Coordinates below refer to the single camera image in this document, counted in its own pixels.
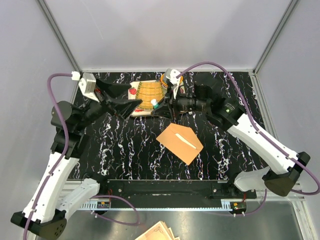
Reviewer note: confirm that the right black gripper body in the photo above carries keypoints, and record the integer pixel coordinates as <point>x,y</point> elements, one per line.
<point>182,103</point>

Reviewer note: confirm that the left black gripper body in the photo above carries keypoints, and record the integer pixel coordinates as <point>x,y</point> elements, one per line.
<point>95,109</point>

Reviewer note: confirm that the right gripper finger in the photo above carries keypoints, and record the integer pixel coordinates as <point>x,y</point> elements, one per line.
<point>167,115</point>
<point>164,105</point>

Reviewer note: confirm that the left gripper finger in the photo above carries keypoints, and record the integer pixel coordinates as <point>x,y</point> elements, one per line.
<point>114,90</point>
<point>121,108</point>

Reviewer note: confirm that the green white glue stick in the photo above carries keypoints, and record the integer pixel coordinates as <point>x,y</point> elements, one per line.
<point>154,103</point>

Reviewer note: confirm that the ornate bordered letter paper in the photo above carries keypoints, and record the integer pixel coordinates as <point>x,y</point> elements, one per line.
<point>185,140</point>

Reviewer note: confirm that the brown paper envelope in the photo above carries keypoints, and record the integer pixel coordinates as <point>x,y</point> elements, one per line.
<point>183,151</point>

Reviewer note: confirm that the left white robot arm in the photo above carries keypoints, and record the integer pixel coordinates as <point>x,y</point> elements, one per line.
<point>47,214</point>

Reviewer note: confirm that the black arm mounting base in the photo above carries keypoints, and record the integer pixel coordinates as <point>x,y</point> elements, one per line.
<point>212,189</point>

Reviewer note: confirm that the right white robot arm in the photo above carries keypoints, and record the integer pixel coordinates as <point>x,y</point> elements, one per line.
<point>284,166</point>

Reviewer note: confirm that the yellow woven bamboo basket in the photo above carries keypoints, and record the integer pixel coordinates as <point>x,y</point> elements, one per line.
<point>147,91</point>

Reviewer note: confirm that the yellow patterned bowl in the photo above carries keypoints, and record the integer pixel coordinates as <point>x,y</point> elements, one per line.
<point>164,83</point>

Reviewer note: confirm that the stack of spare letters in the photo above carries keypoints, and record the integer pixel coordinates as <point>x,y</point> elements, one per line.
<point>159,231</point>

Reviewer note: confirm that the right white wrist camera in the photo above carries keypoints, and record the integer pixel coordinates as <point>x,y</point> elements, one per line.
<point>173,79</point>

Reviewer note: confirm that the slotted cable duct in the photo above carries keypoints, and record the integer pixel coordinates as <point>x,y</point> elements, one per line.
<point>163,203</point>

